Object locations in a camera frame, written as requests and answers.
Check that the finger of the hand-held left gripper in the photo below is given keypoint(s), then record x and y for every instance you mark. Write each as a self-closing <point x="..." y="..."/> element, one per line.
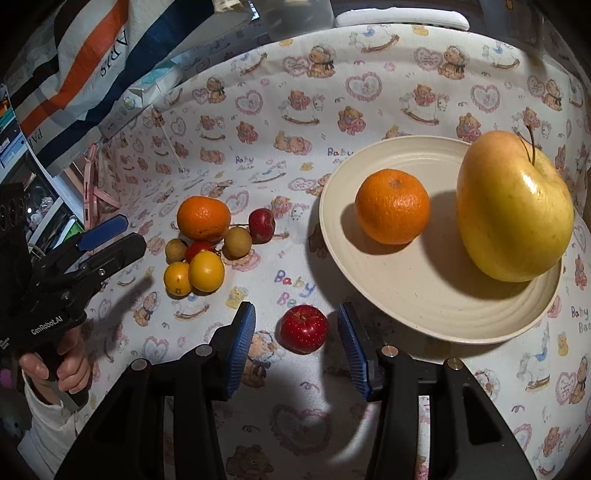
<point x="117" y="254"/>
<point x="104" y="230"/>

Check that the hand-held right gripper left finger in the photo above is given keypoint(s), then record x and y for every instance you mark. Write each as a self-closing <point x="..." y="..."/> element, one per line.
<point x="243" y="341"/>

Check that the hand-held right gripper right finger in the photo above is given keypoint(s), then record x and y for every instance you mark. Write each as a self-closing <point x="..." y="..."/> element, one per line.
<point x="352" y="341"/>

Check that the small red apple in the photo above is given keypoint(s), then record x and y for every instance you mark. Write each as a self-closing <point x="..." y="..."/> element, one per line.
<point x="302" y="328"/>

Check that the yellow cherry tomato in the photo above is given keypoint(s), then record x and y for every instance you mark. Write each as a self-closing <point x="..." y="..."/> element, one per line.
<point x="177" y="278"/>
<point x="206" y="271"/>

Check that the cream round plate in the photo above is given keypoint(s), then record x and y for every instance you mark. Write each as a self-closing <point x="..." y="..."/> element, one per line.
<point x="415" y="286"/>

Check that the orange mandarin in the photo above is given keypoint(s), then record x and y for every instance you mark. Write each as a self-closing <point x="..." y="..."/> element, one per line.
<point x="203" y="219"/>
<point x="392" y="206"/>

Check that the person's left forearm white sleeve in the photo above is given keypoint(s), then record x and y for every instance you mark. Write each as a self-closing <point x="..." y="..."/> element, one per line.
<point x="46" y="429"/>

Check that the person's left hand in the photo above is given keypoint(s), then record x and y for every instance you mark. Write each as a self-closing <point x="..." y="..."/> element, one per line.
<point x="74" y="364"/>

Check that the brown longan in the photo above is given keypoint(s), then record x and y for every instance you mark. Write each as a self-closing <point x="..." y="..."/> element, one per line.
<point x="175" y="249"/>
<point x="237" y="243"/>

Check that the red cherry tomato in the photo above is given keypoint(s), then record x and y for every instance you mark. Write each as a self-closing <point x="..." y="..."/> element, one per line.
<point x="198" y="249"/>

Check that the small dark red stemmed fruit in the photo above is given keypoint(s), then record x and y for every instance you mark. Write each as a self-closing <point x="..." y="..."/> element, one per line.
<point x="262" y="225"/>

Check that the white cardboard box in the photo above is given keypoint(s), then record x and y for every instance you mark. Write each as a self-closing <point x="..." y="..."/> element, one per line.
<point x="147" y="90"/>

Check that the striped woven bag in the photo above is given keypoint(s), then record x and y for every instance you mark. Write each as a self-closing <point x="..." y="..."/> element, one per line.
<point x="78" y="69"/>

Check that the teddy bear printed cloth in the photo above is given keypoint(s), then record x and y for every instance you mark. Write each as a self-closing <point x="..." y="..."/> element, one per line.
<point x="286" y="138"/>

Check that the large yellow apple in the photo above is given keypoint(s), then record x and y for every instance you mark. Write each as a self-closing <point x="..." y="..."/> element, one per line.
<point x="515" y="207"/>

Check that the white remote control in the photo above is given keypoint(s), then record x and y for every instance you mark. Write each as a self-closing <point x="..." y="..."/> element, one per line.
<point x="401" y="19"/>

